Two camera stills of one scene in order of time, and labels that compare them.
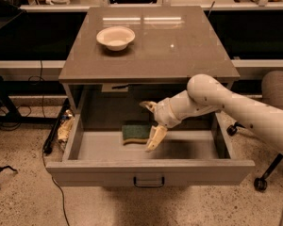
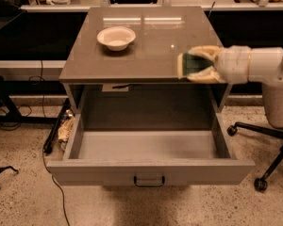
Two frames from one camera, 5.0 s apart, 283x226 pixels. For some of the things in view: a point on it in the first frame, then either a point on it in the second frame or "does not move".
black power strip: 47,147 does not move
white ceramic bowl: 116,38 does not move
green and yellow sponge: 136,134 -> 189,63
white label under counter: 108,88 does not move
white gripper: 164,112 -> 234,64
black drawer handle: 149,185 does not move
